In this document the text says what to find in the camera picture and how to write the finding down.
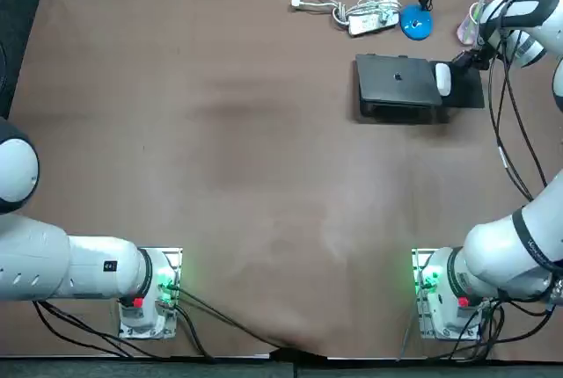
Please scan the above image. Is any white power strip cable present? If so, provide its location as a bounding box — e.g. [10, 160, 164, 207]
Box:
[289, 0, 353, 27]

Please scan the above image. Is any black mouse pad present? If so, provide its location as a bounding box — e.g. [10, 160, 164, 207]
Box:
[433, 60, 486, 110]

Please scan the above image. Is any black left base cable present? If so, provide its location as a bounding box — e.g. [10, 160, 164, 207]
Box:
[33, 285, 282, 360]

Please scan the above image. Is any grey Apple laptop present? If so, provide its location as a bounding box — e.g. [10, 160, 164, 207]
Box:
[355, 53, 442, 109]

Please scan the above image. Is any pink pen cup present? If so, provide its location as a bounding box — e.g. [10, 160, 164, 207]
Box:
[455, 0, 484, 45]

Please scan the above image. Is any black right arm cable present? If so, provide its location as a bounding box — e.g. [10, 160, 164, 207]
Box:
[486, 41, 551, 203]

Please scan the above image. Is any black base cable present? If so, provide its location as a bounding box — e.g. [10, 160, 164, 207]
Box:
[395, 296, 555, 361]
[33, 285, 282, 360]

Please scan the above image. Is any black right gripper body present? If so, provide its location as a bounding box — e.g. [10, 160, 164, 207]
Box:
[469, 39, 494, 71]

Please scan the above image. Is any white computer mouse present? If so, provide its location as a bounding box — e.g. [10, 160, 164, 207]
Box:
[434, 62, 454, 97]

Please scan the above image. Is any white power strip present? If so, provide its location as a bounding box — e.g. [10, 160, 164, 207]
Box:
[348, 0, 402, 37]

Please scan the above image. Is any black right base cable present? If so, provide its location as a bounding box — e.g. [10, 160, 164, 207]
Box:
[395, 296, 555, 361]

